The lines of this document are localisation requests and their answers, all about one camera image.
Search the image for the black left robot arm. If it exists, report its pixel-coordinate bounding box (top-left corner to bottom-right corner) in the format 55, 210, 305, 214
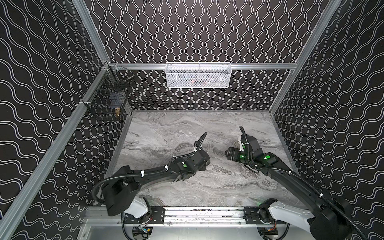
91, 133, 210, 219

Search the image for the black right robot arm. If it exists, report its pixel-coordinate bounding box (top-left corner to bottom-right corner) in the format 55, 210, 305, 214
225, 126, 368, 240

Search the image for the brass object in basket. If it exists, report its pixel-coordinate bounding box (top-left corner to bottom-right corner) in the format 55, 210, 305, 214
115, 107, 121, 117

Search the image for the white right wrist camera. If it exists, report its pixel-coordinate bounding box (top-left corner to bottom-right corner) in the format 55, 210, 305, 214
238, 136, 244, 152

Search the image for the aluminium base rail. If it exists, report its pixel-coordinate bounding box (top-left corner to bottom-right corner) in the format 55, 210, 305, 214
124, 207, 286, 227

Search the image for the white mesh wall basket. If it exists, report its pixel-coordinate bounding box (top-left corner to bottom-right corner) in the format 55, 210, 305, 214
165, 62, 232, 89

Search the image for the black wire wall basket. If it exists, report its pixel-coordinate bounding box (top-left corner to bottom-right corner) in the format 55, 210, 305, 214
85, 62, 137, 123

